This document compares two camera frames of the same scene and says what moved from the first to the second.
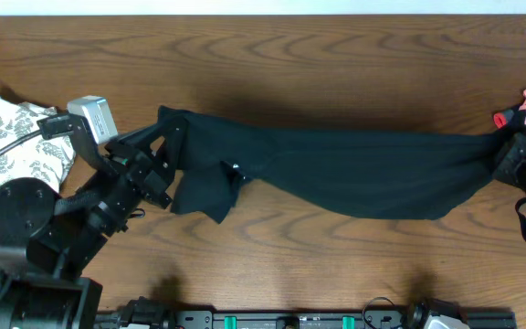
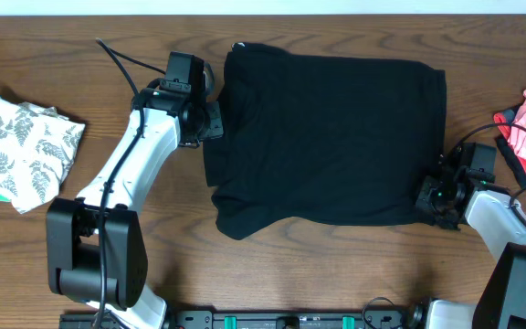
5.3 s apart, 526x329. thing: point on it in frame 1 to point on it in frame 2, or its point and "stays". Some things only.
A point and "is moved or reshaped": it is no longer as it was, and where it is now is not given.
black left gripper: [131, 167] to [215, 127]
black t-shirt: [346, 174] is moved or reshaped
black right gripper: [523, 145] to [422, 203]
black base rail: [146, 313] stays
